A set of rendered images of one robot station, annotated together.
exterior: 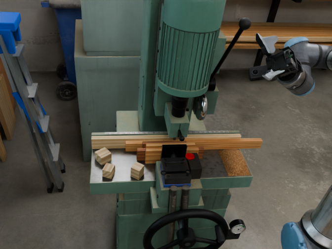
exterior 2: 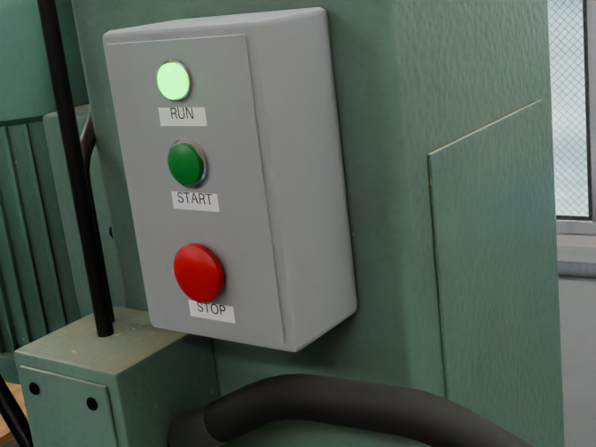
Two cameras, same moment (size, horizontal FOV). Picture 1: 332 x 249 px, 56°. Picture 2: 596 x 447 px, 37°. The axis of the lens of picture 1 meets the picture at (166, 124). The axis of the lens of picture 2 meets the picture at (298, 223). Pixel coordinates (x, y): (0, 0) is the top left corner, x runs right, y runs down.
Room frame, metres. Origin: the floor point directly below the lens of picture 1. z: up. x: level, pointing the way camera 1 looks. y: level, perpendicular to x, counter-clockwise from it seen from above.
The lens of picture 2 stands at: (1.64, -0.38, 1.50)
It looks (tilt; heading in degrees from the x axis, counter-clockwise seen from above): 16 degrees down; 139
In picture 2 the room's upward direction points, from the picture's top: 7 degrees counter-clockwise
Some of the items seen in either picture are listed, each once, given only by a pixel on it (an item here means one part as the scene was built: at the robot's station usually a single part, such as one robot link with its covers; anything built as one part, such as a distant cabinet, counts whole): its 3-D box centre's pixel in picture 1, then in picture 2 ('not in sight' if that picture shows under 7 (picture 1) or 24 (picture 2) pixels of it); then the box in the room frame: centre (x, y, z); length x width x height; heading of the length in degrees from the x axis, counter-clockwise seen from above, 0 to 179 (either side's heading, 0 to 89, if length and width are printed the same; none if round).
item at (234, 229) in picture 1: (236, 227); not in sight; (0.78, -0.34, 0.65); 0.06 x 0.04 x 0.08; 102
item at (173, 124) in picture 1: (176, 120); not in sight; (0.95, -0.04, 1.03); 0.14 x 0.07 x 0.09; 12
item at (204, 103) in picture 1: (200, 105); not in sight; (1.09, -0.13, 1.02); 0.12 x 0.03 x 0.12; 12
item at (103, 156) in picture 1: (103, 156); not in sight; (0.82, 0.22, 0.92); 0.04 x 0.04 x 0.04; 47
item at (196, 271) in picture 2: not in sight; (198, 272); (1.28, -0.14, 1.36); 0.03 x 0.01 x 0.03; 12
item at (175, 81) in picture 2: not in sight; (172, 81); (1.28, -0.14, 1.46); 0.02 x 0.01 x 0.02; 12
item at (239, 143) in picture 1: (195, 144); not in sight; (0.95, -0.13, 0.92); 0.56 x 0.02 x 0.04; 102
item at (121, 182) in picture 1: (172, 174); not in sight; (0.82, -0.05, 0.87); 0.61 x 0.30 x 0.06; 102
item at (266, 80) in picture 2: not in sight; (232, 176); (1.27, -0.11, 1.40); 0.10 x 0.06 x 0.16; 12
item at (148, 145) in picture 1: (170, 149); not in sight; (0.89, -0.03, 0.93); 0.19 x 0.01 x 0.06; 102
